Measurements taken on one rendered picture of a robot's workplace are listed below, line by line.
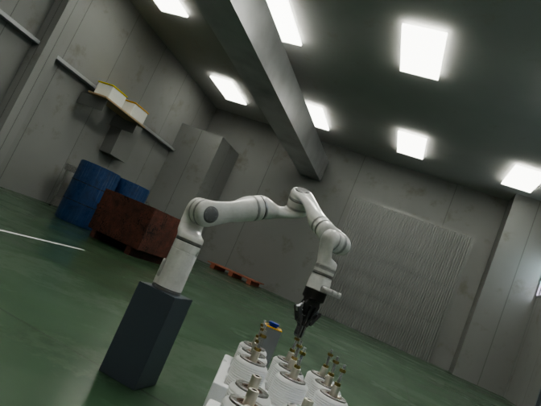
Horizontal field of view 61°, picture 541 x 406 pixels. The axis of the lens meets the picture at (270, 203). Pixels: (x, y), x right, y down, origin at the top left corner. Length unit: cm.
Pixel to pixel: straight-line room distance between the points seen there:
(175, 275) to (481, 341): 1014
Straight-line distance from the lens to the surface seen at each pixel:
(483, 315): 1136
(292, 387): 130
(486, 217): 1236
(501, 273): 1150
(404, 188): 1234
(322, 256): 153
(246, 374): 129
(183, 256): 154
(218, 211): 155
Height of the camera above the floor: 49
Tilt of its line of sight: 8 degrees up
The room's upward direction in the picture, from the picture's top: 23 degrees clockwise
